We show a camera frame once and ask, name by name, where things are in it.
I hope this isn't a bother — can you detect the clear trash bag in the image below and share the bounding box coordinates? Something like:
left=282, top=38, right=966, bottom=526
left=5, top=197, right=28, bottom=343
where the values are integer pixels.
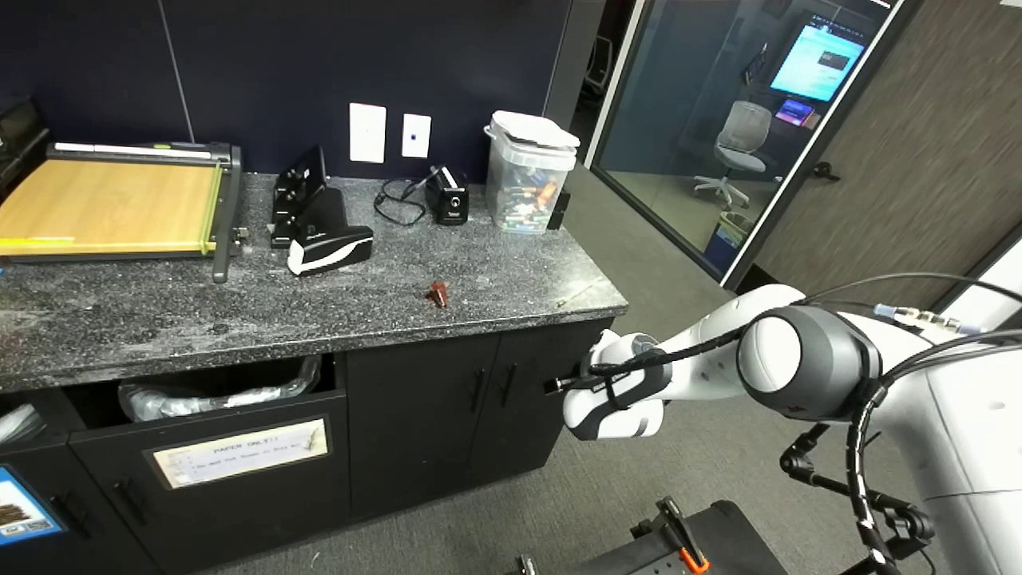
left=0, top=403, right=46, bottom=445
left=117, top=356, right=323, bottom=423

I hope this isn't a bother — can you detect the blue recycling bin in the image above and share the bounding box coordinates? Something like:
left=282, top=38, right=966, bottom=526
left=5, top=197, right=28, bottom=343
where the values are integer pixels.
left=703, top=211, right=756, bottom=277

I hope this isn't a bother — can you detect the black cabinet door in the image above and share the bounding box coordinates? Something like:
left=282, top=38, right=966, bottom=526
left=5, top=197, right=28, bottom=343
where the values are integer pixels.
left=345, top=333, right=502, bottom=520
left=468, top=319, right=615, bottom=486

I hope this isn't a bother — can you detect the paper cutter with wooden board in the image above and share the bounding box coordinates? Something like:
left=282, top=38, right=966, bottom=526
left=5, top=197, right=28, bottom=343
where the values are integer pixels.
left=0, top=141, right=245, bottom=284

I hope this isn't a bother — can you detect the clear plastic container with lid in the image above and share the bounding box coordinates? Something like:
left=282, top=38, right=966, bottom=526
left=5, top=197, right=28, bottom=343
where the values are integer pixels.
left=484, top=110, right=581, bottom=235

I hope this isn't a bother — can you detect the black and white stapler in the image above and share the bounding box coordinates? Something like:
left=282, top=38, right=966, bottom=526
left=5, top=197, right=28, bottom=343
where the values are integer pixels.
left=287, top=188, right=375, bottom=278

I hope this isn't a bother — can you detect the black clamp with orange tip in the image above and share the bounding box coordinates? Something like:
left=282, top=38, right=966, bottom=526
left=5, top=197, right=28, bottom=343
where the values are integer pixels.
left=631, top=496, right=712, bottom=575

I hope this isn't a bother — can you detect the white blank wall plate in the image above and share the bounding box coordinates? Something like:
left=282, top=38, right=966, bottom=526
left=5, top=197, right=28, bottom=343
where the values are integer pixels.
left=349, top=102, right=388, bottom=165

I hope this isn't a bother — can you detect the black bin drawer blue label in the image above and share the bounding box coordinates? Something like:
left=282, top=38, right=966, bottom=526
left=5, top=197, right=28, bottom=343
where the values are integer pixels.
left=0, top=399, right=162, bottom=575

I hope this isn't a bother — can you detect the black electric pencil sharpener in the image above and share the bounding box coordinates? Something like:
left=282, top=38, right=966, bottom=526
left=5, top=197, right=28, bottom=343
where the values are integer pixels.
left=424, top=165, right=471, bottom=227

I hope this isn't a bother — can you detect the white wall socket plate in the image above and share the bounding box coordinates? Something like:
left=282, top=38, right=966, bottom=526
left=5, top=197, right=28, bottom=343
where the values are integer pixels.
left=401, top=113, right=433, bottom=160

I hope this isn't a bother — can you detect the small tablet screen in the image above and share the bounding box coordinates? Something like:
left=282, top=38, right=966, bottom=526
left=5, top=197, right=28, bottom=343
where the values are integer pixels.
left=774, top=98, right=816, bottom=128

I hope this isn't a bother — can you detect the black articulated stand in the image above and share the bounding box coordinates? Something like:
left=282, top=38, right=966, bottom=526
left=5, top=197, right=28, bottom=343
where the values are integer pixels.
left=779, top=422, right=937, bottom=575

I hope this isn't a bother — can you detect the white office chair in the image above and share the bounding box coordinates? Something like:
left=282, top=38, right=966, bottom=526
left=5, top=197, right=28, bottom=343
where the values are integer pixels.
left=692, top=101, right=774, bottom=211

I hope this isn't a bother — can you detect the wooden room door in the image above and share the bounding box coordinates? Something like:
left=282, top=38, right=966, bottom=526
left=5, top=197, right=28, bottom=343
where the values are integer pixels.
left=753, top=0, right=1022, bottom=310

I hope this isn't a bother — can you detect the black hole punch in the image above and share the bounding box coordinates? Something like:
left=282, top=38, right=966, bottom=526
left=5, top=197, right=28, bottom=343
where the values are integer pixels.
left=270, top=145, right=330, bottom=249

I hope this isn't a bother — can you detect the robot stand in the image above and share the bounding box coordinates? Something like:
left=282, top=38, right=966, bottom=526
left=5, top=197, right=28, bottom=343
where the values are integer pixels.
left=511, top=500, right=793, bottom=575

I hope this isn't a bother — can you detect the black drawer handle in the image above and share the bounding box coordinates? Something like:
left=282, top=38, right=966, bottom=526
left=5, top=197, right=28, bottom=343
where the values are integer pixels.
left=49, top=490, right=93, bottom=541
left=112, top=477, right=150, bottom=527

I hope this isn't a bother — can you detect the wall monitor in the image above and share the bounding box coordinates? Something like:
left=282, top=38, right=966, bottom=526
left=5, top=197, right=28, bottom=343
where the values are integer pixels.
left=770, top=22, right=868, bottom=104

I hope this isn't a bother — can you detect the black machine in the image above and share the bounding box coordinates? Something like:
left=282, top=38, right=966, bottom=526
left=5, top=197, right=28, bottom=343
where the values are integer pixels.
left=0, top=97, right=51, bottom=195

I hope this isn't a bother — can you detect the black cabinet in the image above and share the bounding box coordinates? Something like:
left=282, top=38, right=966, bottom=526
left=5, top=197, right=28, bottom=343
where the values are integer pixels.
left=0, top=318, right=615, bottom=575

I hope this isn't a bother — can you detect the black cable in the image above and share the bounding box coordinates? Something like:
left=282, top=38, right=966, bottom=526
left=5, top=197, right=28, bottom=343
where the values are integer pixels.
left=373, top=176, right=433, bottom=228

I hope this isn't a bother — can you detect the black bin drawer with label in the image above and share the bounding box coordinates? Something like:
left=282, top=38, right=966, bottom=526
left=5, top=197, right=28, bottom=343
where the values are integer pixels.
left=67, top=354, right=353, bottom=574

